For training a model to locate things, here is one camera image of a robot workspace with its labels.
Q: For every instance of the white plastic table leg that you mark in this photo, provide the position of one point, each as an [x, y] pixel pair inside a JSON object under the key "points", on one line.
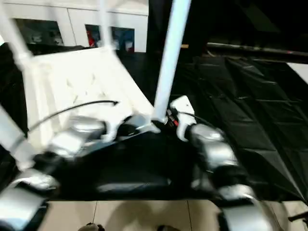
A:
{"points": [[12, 134], [14, 31], [106, 24], [170, 60]]}

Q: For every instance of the white plastic table top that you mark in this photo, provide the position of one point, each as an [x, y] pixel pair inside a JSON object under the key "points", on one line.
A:
{"points": [[84, 77]]}

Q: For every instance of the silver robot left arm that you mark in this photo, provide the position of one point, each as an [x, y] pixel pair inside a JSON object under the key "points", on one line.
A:
{"points": [[72, 137]]}

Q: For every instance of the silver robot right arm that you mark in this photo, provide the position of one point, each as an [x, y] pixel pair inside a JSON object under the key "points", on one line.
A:
{"points": [[216, 149]]}

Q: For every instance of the black work surface mat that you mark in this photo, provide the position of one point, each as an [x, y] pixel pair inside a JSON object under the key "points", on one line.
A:
{"points": [[240, 108]]}

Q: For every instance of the small yellow label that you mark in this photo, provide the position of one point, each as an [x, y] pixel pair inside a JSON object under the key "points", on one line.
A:
{"points": [[185, 46]]}

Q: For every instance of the small white jar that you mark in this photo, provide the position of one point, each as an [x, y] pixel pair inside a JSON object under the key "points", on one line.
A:
{"points": [[130, 47]]}

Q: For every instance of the red bottle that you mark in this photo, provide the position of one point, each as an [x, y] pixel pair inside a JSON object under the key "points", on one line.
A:
{"points": [[90, 38]]}

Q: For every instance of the brown round robot part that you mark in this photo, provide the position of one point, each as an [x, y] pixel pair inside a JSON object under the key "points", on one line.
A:
{"points": [[91, 227], [168, 228]]}

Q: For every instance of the long dark metal rod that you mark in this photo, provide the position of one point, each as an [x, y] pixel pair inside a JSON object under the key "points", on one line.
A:
{"points": [[252, 48]]}

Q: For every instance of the black backdrop cloth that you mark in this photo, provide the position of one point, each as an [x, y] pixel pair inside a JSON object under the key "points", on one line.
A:
{"points": [[240, 19]]}

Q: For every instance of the white glass-door cabinet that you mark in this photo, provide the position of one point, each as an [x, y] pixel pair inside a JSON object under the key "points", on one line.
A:
{"points": [[72, 9]]}

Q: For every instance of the white paper sheet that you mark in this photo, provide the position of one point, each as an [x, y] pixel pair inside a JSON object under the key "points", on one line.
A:
{"points": [[299, 71]]}

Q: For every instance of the short black bar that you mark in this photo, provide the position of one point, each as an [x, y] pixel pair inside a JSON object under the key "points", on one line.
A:
{"points": [[298, 216]]}

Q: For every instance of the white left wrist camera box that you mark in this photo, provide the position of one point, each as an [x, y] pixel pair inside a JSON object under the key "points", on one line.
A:
{"points": [[113, 127]]}

